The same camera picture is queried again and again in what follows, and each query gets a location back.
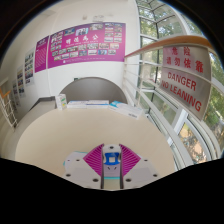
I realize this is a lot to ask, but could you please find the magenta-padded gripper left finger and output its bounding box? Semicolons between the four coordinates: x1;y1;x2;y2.
64;143;105;190

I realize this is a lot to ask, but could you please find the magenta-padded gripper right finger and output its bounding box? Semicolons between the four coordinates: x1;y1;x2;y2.
119;143;160;191

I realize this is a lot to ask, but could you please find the white power strip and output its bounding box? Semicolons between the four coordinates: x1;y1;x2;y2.
63;150;122;191

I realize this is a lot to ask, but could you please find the white railing with wooden handrail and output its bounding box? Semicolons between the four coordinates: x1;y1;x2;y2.
121;34;224;171

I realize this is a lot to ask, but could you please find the large white blue box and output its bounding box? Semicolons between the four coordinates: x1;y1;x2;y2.
108;100;145;120

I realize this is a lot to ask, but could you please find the flat white blue box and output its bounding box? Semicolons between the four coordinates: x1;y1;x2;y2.
86;99;110;109
66;99;89;110

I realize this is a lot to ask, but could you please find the small white green box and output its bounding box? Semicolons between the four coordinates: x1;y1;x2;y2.
55;93;68;111

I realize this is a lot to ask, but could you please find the small white stair railing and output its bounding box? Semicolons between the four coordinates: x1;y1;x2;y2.
0;87;18;129

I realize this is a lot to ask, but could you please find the grey sign with red lettering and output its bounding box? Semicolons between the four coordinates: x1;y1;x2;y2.
159;44;213;121

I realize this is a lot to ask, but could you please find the narrow magenta text poster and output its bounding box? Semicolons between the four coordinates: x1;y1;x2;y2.
34;35;50;74

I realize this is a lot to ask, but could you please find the large magenta photo poster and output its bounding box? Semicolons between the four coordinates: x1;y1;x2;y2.
47;21;127;70

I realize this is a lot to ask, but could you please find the white photo wall panel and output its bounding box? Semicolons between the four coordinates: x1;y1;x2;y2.
11;79;20;106
16;64;26;98
23;49;36;88

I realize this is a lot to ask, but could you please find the white-framed glass window wall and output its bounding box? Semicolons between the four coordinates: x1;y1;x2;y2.
134;0;224;164

